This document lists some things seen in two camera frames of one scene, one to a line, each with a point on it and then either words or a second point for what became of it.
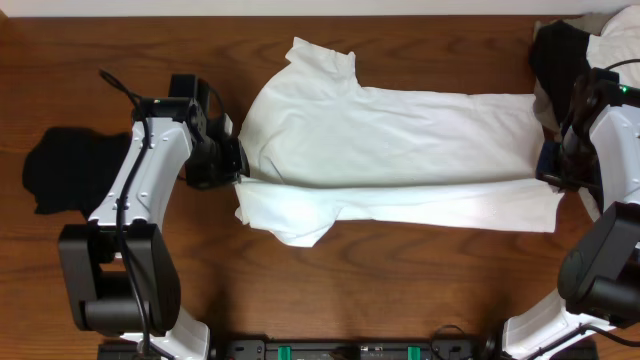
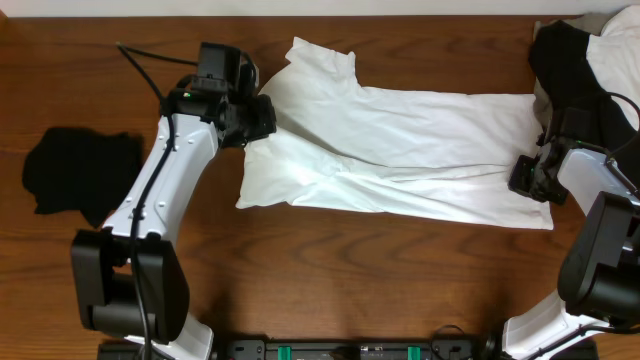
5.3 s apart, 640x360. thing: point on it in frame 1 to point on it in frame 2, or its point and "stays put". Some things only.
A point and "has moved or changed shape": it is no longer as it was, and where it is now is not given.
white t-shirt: [319, 146] has moved or changed shape
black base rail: [365, 349] stays put
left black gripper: [235, 161] to [261, 118]
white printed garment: [619, 41] stays put
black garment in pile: [559, 57] stays put
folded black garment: [67, 169] stays put
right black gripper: [547, 170] to [517, 181]
